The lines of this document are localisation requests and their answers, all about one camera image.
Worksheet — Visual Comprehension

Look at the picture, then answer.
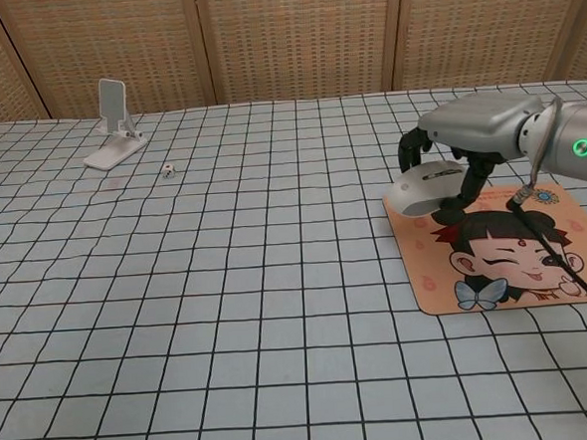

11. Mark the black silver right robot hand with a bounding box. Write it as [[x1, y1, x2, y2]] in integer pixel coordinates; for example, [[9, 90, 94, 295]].
[[394, 91, 549, 227]]

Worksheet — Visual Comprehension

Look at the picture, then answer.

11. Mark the white wireless computer mouse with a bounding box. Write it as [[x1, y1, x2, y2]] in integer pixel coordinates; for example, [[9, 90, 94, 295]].
[[386, 158, 474, 221]]

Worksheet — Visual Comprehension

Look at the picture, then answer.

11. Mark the orange cartoon girl mouse pad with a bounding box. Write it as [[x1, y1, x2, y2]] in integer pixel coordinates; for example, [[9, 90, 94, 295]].
[[382, 180, 587, 321]]

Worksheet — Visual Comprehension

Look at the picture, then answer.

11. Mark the blue checkered tablecloth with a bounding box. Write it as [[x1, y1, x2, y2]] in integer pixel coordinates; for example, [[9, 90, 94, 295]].
[[0, 78, 587, 440]]

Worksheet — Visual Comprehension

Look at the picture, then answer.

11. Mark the white folding phone stand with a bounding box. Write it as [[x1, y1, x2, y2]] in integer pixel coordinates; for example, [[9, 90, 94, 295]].
[[78, 75, 150, 172]]

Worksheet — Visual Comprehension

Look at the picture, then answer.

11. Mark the black right hand cable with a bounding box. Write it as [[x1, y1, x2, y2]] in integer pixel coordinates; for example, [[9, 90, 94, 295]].
[[498, 95, 587, 325]]

